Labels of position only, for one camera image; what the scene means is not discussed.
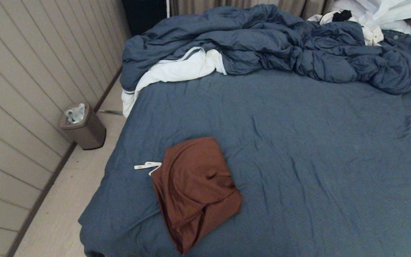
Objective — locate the thin metal rod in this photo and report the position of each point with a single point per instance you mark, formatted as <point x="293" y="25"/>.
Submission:
<point x="111" y="112"/>

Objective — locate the crumpled blue duvet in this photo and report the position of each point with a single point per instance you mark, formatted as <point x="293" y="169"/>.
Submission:
<point x="262" y="39"/>

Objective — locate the brown trash bin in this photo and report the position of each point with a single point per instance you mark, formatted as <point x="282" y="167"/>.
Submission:
<point x="91" y="135"/>

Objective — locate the beige curtain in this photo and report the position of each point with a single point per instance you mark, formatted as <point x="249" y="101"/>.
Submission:
<point x="191" y="5"/>

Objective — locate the clear plastic bin bag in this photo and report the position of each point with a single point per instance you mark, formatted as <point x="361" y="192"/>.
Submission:
<point x="76" y="114"/>

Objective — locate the blue bed sheet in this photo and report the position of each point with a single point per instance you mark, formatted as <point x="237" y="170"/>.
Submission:
<point x="334" y="160"/>

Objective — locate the small black garment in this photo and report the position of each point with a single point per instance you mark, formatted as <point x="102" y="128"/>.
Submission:
<point x="343" y="15"/>

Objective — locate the cream buttoned shirt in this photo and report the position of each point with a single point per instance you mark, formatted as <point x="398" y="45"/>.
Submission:
<point x="373" y="35"/>

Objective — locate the white crumpled garment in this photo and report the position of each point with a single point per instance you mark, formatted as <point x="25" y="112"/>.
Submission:
<point x="387" y="14"/>

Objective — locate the blue denim garment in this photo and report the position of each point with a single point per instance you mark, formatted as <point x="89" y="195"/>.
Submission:
<point x="401" y="37"/>

